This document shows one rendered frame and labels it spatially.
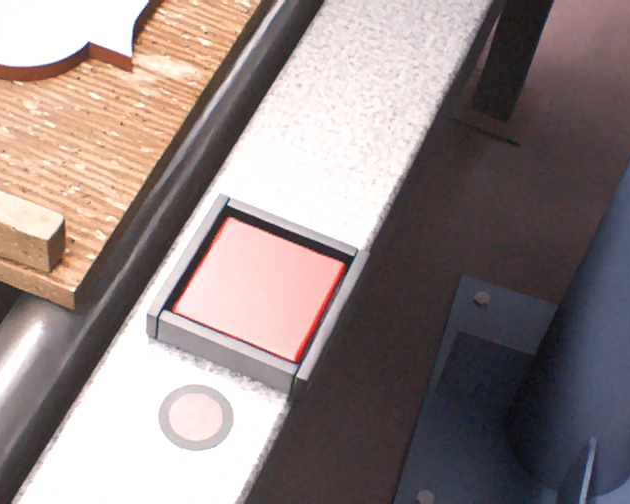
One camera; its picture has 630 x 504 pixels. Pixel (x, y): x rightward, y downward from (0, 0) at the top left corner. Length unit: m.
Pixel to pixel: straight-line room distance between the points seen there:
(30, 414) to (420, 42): 0.30
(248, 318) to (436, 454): 1.06
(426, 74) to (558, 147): 1.28
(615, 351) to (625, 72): 0.82
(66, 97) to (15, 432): 0.17
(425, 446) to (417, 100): 0.97
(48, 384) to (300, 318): 0.11
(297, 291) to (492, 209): 1.30
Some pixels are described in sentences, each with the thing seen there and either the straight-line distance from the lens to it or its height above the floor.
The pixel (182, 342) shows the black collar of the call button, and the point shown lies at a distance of 0.56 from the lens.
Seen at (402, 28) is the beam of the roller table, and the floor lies 0.91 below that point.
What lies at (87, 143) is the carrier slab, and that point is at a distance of 0.61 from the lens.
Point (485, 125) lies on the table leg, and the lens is 1.95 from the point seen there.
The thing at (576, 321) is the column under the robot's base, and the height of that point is 0.30.
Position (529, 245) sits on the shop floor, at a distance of 1.83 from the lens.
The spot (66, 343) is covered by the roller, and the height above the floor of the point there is 0.91.
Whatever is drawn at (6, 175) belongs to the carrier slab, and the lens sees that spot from 0.60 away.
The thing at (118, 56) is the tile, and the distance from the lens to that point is 0.64.
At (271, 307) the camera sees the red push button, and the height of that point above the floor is 0.93.
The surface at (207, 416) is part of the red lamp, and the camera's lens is 0.55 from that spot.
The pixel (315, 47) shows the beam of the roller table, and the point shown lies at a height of 0.92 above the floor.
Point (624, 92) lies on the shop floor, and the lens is 2.08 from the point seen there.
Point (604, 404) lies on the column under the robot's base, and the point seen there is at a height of 0.22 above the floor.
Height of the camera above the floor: 1.39
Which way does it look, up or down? 53 degrees down
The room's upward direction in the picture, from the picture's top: 12 degrees clockwise
